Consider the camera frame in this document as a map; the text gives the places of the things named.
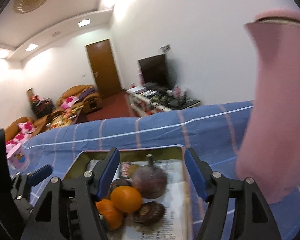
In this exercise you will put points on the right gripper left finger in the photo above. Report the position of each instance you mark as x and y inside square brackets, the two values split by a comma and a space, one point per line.
[66, 209]

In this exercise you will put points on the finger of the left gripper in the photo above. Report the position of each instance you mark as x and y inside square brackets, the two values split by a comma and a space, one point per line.
[33, 178]

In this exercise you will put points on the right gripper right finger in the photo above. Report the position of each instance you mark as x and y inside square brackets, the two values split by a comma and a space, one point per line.
[253, 218]

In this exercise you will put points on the orange fruit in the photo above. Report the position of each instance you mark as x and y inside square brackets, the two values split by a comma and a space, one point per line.
[110, 213]
[126, 198]

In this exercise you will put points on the large purple mangosteen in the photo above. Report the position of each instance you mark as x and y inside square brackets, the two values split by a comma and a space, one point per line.
[149, 180]

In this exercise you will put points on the pink cartoon cup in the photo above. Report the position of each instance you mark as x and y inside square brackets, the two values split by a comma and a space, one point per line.
[18, 159]

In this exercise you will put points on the pink metal tin tray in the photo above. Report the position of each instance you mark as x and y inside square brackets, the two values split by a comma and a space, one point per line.
[138, 156]

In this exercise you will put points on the brown leather sofa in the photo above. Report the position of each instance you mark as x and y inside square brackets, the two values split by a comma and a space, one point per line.
[27, 124]

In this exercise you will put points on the small dark mangosteen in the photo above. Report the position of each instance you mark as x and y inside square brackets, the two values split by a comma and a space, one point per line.
[118, 183]

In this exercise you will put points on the coffee table with snacks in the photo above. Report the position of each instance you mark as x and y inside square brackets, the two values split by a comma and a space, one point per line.
[62, 118]

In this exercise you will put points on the black cluttered shelf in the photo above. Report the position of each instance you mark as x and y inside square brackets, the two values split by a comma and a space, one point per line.
[41, 107]

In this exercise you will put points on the pink electric kettle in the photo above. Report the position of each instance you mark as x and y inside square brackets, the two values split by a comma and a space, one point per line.
[270, 151]

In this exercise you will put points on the left brown longan fruit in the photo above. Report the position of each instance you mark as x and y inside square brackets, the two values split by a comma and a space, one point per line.
[132, 168]

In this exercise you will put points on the dark halved mangosteen shell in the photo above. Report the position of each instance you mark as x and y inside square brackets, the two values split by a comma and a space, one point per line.
[149, 213]

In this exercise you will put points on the blue plaid tablecloth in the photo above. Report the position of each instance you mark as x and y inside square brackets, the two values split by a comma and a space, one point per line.
[205, 127]

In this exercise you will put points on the brown leather armchair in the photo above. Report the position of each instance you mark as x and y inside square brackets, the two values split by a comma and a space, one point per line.
[84, 96]

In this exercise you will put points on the white tv stand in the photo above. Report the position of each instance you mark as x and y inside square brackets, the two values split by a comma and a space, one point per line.
[145, 101]

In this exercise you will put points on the brown wooden door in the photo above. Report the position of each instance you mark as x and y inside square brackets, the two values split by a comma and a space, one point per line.
[104, 69]

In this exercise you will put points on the black television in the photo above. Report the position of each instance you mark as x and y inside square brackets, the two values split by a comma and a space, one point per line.
[154, 70]

